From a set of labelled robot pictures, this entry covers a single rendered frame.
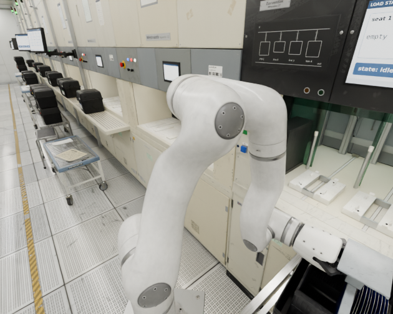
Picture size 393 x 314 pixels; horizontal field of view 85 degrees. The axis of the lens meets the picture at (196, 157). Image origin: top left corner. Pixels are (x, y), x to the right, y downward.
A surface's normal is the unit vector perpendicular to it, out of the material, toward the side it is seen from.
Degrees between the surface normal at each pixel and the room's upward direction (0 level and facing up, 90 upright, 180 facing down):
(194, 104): 59
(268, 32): 90
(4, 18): 90
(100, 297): 0
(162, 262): 65
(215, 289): 0
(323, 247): 5
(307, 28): 90
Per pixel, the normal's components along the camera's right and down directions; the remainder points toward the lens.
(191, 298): -0.02, -0.88
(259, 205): -0.58, -0.27
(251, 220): -0.64, 0.00
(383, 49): -0.78, 0.30
